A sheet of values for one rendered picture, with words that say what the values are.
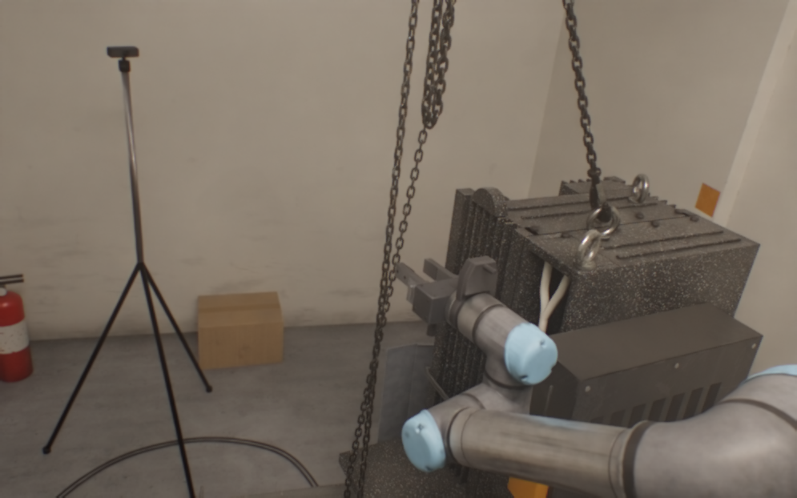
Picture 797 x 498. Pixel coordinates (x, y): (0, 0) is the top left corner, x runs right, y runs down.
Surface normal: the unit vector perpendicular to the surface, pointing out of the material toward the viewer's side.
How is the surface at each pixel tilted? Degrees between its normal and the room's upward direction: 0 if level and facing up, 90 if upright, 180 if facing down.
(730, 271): 90
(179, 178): 90
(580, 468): 83
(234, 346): 90
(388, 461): 0
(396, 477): 0
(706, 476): 57
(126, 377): 0
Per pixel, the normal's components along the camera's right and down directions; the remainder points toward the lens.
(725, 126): -0.96, 0.01
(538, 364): 0.54, 0.37
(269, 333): 0.29, 0.43
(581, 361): 0.11, -0.91
